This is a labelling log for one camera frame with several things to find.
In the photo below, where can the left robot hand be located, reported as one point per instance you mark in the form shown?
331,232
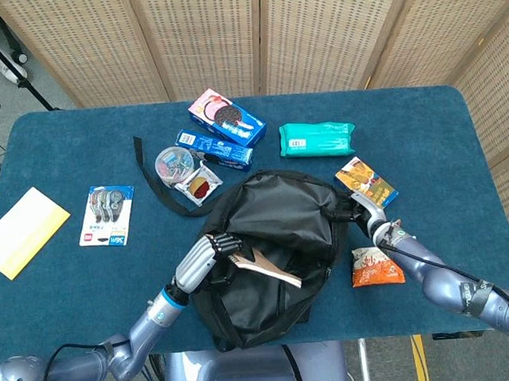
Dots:
194,263

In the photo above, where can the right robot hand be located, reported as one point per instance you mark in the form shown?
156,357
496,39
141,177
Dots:
372,215

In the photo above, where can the kraft spiral notebook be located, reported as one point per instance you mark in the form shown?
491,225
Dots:
272,269

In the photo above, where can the black fabric backpack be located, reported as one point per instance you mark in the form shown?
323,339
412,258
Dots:
282,214

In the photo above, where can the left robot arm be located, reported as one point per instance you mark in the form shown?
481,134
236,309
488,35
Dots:
138,336

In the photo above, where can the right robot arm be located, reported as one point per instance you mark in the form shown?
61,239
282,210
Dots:
441,282

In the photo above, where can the yellow blue carton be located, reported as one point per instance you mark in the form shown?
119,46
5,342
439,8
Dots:
366,179

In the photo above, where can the orange white chip bag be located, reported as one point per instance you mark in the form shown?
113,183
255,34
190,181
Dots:
374,269

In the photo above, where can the blue table cloth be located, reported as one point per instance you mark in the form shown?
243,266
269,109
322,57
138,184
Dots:
430,167

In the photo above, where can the small clear snack packet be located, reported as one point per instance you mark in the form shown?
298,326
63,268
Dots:
200,187

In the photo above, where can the green wet wipes pack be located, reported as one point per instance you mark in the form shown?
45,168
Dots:
318,140

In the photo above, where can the correction tape blister pack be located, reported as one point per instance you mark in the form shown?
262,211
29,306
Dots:
107,217

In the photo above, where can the clear tub of clips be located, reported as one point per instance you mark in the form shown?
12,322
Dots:
173,165

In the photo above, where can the slim blue cookie box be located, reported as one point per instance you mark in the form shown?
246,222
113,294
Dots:
217,151

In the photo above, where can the grey robot torso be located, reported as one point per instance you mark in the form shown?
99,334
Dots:
248,372

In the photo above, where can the blue pink cookie box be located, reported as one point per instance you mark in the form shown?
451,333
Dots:
228,118

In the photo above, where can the wicker folding screen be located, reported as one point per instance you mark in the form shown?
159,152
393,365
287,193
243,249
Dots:
210,37

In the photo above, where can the black tripod stand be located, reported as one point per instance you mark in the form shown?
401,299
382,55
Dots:
23,81

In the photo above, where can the white sneaker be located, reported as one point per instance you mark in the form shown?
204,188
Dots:
11,71

